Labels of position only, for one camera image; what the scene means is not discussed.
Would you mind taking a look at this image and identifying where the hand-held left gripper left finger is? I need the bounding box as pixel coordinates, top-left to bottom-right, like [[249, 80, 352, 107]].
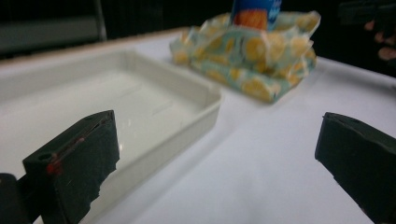
[[21, 109, 120, 224]]

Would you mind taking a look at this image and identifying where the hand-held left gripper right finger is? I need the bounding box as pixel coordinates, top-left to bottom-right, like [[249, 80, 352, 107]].
[[314, 111, 396, 224]]

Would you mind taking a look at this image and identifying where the white plastic tray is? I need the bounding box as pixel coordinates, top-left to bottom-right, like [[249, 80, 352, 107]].
[[0, 49, 222, 224]]

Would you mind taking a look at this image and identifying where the pile of yellow-print snack packets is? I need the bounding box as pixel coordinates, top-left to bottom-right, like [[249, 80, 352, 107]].
[[169, 10, 321, 105]]

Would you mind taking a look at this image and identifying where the blue and orange snack packet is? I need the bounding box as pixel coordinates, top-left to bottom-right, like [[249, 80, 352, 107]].
[[230, 0, 283, 32]]

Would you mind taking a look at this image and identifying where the grey panel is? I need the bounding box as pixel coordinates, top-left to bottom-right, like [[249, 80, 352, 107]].
[[0, 17, 101, 56]]

